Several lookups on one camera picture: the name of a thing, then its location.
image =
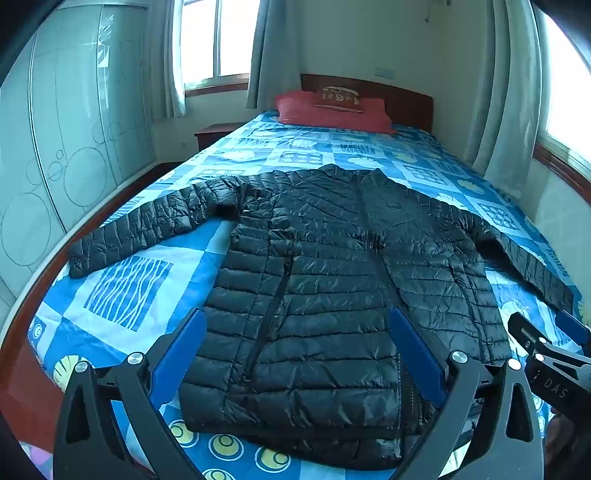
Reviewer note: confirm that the brown printed cushion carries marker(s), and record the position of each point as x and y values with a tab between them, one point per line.
337	98

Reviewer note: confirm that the glass door wardrobe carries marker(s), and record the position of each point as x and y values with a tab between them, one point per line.
69	138

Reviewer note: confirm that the bright window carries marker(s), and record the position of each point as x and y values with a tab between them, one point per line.
217	41
572	92

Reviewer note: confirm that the wooden nightstand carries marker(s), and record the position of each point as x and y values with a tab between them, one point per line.
212	134

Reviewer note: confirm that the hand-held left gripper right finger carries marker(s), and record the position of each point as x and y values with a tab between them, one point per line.
415	355

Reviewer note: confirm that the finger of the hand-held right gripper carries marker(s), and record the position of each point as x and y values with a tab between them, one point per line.
526	332
575	330

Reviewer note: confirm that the person's right hand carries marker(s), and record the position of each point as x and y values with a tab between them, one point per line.
561	434

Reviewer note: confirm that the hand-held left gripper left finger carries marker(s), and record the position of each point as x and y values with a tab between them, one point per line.
182	355

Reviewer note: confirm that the blue patterned bed sheet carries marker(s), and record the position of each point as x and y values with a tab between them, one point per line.
138	286

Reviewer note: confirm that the black puffer jacket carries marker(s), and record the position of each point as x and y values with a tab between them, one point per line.
323	277

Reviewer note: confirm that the wooden window sill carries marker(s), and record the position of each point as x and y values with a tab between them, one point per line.
217	85
563	168

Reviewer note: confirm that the red pillow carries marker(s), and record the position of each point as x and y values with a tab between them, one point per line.
332	117

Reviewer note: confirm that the white wall socket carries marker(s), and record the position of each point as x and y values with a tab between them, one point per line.
384	72

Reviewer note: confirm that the grey curtain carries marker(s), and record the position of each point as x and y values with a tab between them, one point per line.
272	50
508	92
161	60

